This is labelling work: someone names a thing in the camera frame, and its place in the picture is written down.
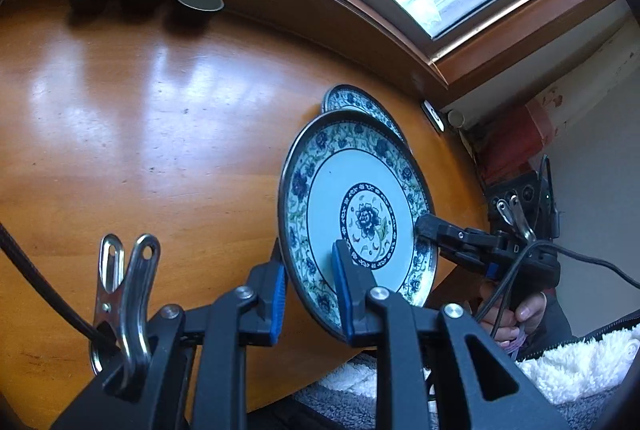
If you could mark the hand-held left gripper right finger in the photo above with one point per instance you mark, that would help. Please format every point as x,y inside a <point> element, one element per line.
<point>345,290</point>

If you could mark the wooden window sill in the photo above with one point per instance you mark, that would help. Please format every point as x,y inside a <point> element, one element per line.
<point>350,4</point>

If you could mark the person's right hand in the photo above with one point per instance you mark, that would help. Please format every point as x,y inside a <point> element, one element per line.
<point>530,310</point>

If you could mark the metal spring clip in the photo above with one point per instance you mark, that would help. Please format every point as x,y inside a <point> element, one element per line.
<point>132,305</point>
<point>517,217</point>

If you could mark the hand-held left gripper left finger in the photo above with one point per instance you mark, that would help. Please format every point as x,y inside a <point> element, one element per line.
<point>277,300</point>

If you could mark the white cylinder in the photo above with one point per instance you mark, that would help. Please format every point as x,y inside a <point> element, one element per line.
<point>456,117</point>

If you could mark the white fleece garment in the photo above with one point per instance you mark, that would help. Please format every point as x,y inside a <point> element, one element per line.
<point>575,370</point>

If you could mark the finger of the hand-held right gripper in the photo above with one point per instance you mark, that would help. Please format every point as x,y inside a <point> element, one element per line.
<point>445,230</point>
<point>460,257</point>

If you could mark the small blue patterned plate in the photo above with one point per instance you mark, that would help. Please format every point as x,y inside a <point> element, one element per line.
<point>360,180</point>
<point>350,102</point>

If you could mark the person's right forearm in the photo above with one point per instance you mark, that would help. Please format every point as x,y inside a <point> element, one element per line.
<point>555,320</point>

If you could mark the red wall hanging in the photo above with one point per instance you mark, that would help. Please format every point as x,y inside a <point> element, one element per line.
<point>510,139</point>

